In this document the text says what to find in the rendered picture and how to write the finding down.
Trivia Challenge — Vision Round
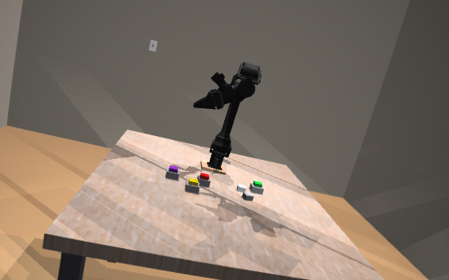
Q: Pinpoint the yellow button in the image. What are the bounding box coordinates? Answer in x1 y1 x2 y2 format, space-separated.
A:
185 178 199 194

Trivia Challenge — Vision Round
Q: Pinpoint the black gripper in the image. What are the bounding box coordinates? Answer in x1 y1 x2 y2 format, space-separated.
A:
193 85 238 110

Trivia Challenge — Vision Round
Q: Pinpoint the red button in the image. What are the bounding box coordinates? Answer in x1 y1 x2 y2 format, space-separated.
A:
197 173 211 188

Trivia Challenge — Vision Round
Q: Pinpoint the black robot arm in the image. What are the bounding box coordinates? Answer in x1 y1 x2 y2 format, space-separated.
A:
207 61 261 170

